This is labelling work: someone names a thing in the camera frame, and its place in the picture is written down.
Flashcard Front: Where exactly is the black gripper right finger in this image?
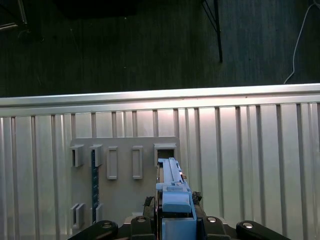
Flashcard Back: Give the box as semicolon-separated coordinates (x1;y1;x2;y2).
191;191;292;240

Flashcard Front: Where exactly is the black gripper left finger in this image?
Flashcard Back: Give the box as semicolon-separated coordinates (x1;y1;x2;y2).
72;196;156;240

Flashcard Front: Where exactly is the hard disk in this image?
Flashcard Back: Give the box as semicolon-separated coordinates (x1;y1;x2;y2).
154;156;200;240

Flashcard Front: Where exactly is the grey parts rack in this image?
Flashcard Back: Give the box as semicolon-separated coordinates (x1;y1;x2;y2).
69;136;185;230

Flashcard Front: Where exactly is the green RAM stick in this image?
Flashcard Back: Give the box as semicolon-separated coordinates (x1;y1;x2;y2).
90;149;101;223

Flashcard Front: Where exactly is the black metal stand leg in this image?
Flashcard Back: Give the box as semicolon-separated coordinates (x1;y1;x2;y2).
201;0;224;63

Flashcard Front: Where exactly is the white floor cable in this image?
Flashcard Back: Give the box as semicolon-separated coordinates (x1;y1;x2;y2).
283;0;317;85

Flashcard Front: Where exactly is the grey metal frame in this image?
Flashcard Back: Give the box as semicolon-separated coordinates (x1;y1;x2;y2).
0;0;29;32

